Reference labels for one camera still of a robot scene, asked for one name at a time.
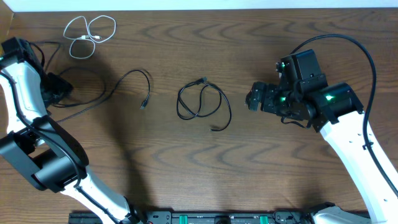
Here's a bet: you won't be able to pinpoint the black USB cable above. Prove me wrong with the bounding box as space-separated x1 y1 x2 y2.
29 41 152 124
176 77 233 132

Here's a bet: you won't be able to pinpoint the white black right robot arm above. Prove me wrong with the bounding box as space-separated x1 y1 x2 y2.
246 82 397 223

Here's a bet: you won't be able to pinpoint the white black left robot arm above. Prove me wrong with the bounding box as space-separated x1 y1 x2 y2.
1 44 142 223

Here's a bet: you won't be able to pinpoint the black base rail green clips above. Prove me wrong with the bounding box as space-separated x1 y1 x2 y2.
68 210 371 224

